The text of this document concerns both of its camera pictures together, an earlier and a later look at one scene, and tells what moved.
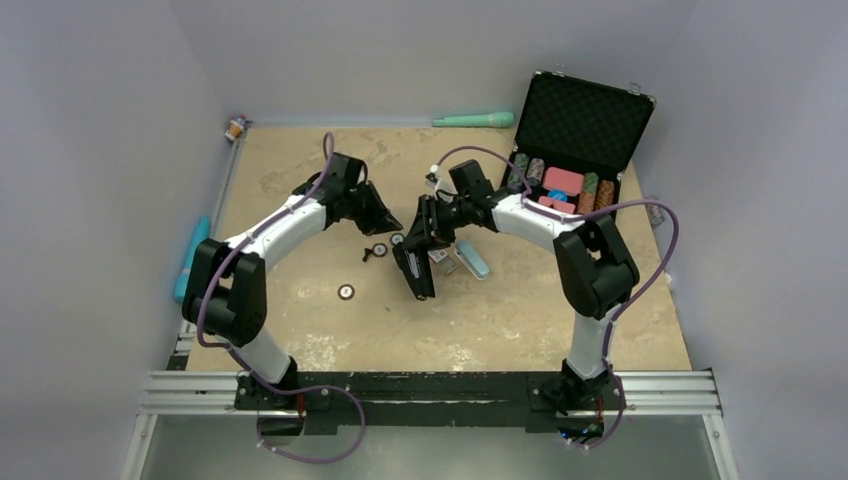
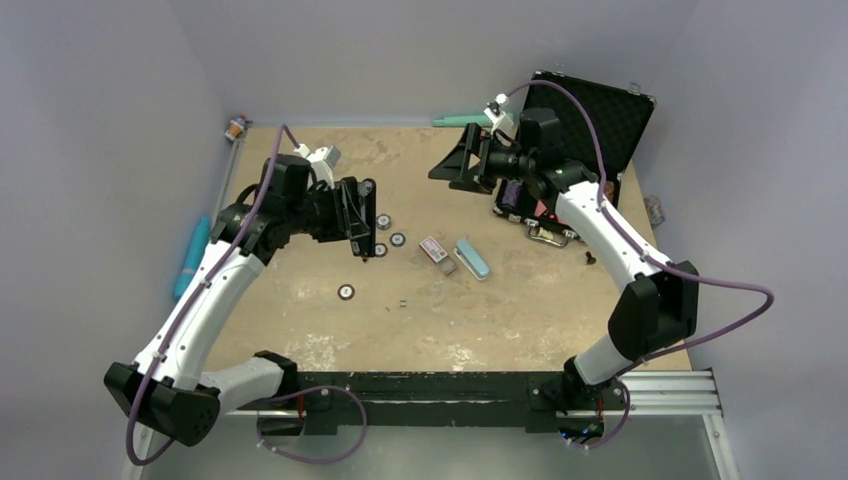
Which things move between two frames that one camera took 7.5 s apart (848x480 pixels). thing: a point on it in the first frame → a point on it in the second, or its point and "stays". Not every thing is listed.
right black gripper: (426, 233) → (456, 166)
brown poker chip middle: (379, 250) stays
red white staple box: (441, 257) stays
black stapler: (415, 266) → (365, 246)
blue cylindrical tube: (202, 232) stays
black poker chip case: (572, 142) stays
